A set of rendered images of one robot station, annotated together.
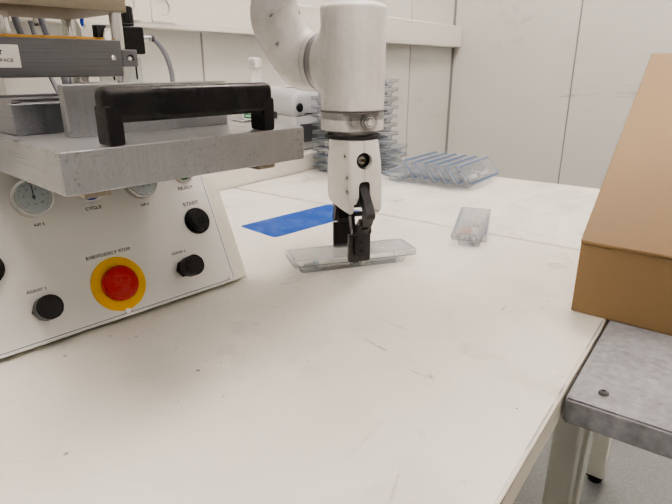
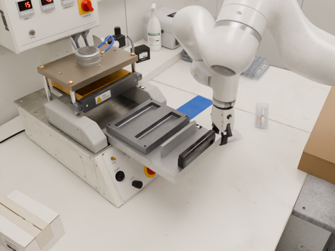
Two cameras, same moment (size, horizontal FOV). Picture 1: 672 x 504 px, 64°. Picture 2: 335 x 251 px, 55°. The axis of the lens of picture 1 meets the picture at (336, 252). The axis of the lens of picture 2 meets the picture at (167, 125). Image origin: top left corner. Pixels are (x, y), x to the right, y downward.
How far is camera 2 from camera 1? 0.64 m
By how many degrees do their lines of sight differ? 18
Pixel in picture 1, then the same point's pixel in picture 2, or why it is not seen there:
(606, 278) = (309, 162)
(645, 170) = (326, 127)
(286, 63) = (200, 79)
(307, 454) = (228, 232)
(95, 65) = (130, 85)
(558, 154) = not seen: hidden behind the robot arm
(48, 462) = (164, 237)
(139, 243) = not seen: hidden behind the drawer
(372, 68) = (235, 87)
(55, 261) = (135, 167)
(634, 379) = (313, 201)
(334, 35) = (222, 78)
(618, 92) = not seen: outside the picture
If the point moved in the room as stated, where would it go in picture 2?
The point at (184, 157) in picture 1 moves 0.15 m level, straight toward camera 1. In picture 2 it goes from (195, 162) to (219, 202)
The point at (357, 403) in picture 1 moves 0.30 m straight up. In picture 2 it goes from (237, 214) to (251, 140)
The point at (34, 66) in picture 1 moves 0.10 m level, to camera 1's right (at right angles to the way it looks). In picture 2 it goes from (113, 94) to (144, 93)
